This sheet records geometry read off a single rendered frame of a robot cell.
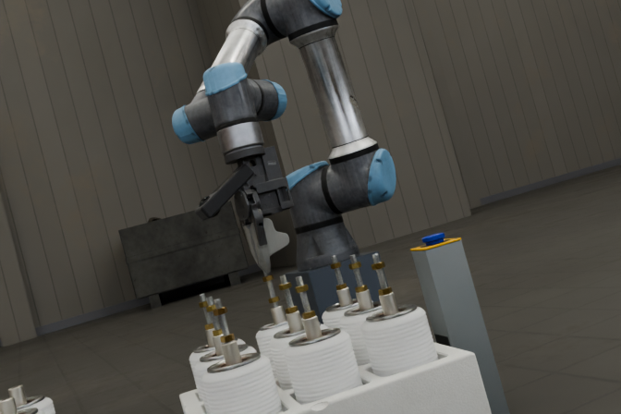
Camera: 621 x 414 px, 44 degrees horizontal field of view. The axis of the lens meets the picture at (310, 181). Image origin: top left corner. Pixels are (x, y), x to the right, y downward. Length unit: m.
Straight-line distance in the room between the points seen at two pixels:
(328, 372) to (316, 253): 0.72
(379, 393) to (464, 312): 0.34
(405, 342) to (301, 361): 0.15
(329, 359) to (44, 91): 7.02
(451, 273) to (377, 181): 0.41
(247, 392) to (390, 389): 0.19
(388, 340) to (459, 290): 0.28
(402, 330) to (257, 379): 0.21
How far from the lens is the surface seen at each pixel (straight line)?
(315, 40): 1.70
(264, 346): 1.30
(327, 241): 1.74
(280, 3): 1.71
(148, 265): 6.77
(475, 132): 9.37
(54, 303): 7.69
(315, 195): 1.73
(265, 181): 1.31
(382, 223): 7.20
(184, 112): 1.48
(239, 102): 1.31
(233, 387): 1.03
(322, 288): 1.70
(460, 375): 1.09
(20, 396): 1.32
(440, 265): 1.32
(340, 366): 1.06
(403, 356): 1.09
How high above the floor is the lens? 0.42
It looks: 2 degrees up
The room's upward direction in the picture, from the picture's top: 15 degrees counter-clockwise
